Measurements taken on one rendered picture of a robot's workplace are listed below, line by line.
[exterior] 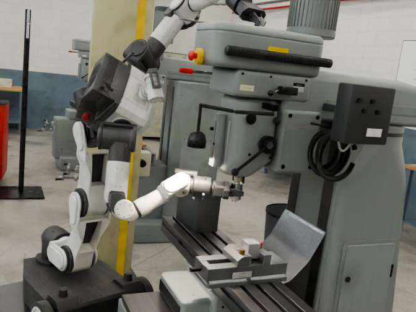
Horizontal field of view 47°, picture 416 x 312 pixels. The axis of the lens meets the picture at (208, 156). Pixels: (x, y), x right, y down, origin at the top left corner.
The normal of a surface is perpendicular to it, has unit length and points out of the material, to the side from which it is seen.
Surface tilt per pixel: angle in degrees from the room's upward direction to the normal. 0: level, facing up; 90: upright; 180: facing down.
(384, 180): 90
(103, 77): 59
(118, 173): 74
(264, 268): 90
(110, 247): 90
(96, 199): 81
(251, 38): 90
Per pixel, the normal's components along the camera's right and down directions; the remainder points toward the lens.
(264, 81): 0.40, 0.22
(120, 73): 0.62, -0.32
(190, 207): -0.86, 0.00
